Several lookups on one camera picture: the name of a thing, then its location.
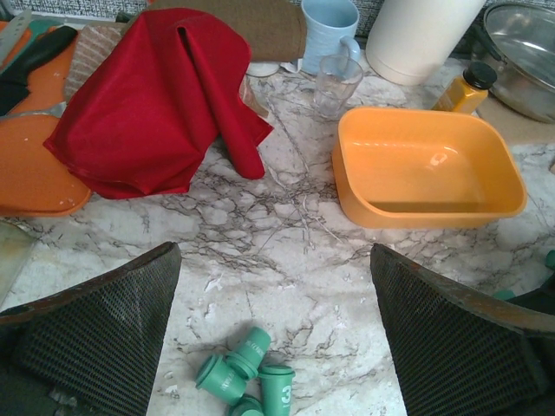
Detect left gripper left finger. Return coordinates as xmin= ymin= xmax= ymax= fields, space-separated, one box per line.
xmin=1 ymin=242 xmax=181 ymax=415

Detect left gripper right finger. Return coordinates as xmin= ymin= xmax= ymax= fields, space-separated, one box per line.
xmin=370 ymin=244 xmax=554 ymax=415

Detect orange plastic storage basket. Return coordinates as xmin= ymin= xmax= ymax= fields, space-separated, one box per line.
xmin=332 ymin=107 xmax=527 ymax=229

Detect red cloth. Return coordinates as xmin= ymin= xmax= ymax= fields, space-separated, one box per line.
xmin=44 ymin=8 xmax=272 ymax=199

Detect teal coffee capsule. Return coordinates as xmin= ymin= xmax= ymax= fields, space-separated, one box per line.
xmin=195 ymin=354 xmax=246 ymax=406
xmin=225 ymin=326 xmax=271 ymax=380
xmin=545 ymin=250 xmax=555 ymax=270
xmin=258 ymin=365 xmax=296 ymax=416

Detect black coffee capsule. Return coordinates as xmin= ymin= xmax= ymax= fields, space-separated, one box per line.
xmin=227 ymin=394 xmax=264 ymax=416

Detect orange cutting board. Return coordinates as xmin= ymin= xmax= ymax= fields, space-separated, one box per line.
xmin=1 ymin=35 xmax=91 ymax=217

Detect yellow spice bottle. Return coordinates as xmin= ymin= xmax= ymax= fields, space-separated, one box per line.
xmin=432 ymin=62 xmax=497 ymax=114

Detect clear plastic cup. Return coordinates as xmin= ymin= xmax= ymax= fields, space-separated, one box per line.
xmin=313 ymin=55 xmax=363 ymax=119

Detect striped pink cloth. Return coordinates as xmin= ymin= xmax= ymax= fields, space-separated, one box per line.
xmin=62 ymin=23 xmax=126 ymax=102

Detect white thermos jug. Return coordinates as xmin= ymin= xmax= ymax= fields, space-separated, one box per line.
xmin=366 ymin=0 xmax=485 ymax=86

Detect steel pot with glass lid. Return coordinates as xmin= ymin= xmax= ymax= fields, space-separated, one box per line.
xmin=470 ymin=2 xmax=554 ymax=124

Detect light blue mug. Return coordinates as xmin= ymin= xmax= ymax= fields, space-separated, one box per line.
xmin=301 ymin=0 xmax=361 ymax=75

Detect brown folded cloth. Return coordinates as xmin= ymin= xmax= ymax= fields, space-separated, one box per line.
xmin=147 ymin=0 xmax=307 ymax=62

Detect black handled knife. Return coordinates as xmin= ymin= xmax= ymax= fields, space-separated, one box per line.
xmin=1 ymin=26 xmax=78 ymax=116

